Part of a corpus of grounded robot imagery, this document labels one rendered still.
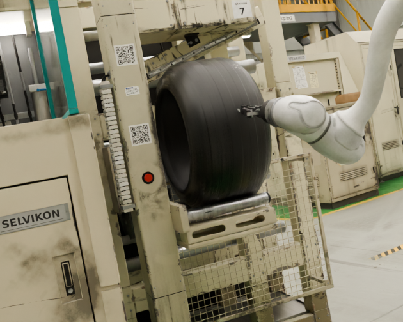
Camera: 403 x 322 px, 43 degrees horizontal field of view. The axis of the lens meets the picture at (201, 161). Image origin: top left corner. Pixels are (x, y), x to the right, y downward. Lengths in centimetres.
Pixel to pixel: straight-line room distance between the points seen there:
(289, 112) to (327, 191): 504
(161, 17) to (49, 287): 142
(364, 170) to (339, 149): 535
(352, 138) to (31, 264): 90
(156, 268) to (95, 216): 85
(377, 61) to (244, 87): 56
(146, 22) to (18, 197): 130
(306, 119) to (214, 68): 61
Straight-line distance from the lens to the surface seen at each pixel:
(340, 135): 147
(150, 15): 223
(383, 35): 141
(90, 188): 109
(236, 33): 249
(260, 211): 192
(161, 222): 190
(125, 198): 187
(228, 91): 180
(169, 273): 193
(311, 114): 137
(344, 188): 656
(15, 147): 108
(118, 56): 189
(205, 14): 231
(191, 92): 178
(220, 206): 188
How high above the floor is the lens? 118
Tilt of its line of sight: 3 degrees down
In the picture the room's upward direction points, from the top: 10 degrees counter-clockwise
